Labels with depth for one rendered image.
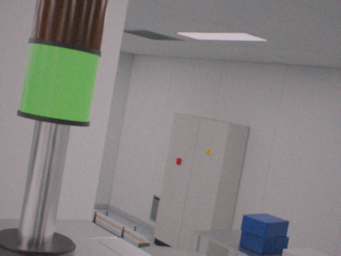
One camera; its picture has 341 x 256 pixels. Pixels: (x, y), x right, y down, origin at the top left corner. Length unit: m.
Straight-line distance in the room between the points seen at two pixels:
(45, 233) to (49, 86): 0.10
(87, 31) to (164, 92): 8.65
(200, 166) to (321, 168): 1.78
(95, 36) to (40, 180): 0.11
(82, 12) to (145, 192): 8.85
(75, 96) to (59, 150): 0.04
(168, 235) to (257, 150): 1.89
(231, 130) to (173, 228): 1.78
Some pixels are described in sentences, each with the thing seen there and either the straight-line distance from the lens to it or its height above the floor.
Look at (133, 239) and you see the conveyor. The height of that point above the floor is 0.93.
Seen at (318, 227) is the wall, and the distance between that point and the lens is 6.71.
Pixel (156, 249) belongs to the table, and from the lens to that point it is 4.69.
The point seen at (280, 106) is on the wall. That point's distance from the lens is 7.15.
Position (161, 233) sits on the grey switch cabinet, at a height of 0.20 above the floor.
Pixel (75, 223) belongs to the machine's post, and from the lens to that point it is 0.50.
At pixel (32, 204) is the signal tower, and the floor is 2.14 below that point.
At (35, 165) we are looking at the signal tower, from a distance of 0.38.
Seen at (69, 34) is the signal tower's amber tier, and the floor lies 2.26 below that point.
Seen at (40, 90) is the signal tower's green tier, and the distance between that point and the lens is 0.36.
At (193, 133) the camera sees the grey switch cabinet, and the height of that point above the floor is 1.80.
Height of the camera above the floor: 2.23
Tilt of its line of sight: 3 degrees down
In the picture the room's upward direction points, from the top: 10 degrees clockwise
